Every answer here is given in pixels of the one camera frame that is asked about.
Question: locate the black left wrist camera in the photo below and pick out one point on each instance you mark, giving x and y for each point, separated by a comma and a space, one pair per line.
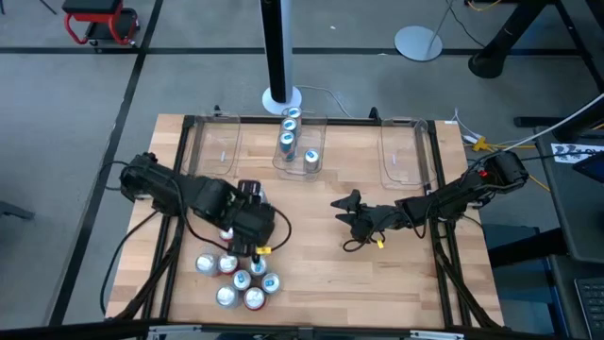
250, 189

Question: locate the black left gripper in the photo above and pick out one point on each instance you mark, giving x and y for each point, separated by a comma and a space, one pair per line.
255, 226

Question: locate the white sheet black print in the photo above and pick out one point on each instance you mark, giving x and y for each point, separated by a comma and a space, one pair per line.
561, 160

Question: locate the grey round floor stand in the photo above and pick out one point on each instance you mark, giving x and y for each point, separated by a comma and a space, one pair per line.
418, 43

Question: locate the black crossbeam silver brackets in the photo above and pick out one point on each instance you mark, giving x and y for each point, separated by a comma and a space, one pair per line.
71, 333

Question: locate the black metal table frame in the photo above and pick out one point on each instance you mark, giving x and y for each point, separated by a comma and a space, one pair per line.
255, 119

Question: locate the white pink soda can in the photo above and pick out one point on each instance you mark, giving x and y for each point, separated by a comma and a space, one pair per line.
263, 196

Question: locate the tall pole with round base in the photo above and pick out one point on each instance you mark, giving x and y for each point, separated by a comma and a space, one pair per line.
278, 47

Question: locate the black frame clamp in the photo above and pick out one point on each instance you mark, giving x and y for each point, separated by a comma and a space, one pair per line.
217, 112
375, 113

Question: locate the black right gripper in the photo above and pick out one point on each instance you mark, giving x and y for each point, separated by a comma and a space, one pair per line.
375, 219

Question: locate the black desk frame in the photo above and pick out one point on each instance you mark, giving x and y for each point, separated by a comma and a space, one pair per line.
495, 52

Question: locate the dark tablet screen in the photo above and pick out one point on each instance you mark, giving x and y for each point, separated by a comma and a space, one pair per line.
597, 170

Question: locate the clear plastic bin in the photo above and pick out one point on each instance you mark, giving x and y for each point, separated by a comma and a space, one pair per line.
292, 172
401, 160
212, 141

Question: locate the black side desk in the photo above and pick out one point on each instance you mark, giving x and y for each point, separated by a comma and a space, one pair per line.
580, 222

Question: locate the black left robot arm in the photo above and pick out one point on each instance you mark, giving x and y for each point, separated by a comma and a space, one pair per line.
160, 184

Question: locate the silver topped soda can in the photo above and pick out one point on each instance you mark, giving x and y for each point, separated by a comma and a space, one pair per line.
206, 263
227, 296

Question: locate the black keyboard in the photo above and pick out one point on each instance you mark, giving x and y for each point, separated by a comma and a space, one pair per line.
592, 307

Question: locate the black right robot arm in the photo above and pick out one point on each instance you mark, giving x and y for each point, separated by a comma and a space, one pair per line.
453, 193

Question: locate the grey floor bracket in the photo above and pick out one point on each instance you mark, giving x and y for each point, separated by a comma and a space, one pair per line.
16, 211

